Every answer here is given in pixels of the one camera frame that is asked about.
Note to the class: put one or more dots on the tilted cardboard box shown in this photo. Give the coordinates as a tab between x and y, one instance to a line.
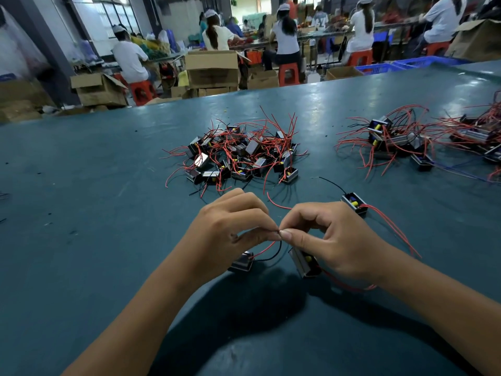
475	40

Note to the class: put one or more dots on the large closed cardboard box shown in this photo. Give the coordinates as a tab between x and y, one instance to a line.
212	69

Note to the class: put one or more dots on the person's right hand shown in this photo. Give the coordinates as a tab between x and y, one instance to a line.
340	242

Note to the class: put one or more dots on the low cardboard box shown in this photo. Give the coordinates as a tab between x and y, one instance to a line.
263	77

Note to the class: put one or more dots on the shallow cardboard box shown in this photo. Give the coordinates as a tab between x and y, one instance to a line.
344	72

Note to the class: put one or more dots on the person's left hand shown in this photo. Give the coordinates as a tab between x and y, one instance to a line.
227	239

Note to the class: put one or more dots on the blue plastic crate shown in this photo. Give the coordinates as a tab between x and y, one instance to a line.
380	68
430	61

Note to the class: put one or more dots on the person's left forearm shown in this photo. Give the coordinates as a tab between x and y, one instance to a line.
129	333

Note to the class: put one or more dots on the person's right forearm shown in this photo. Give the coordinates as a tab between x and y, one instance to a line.
446	317

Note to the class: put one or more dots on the open cardboard box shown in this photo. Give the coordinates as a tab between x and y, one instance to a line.
98	88

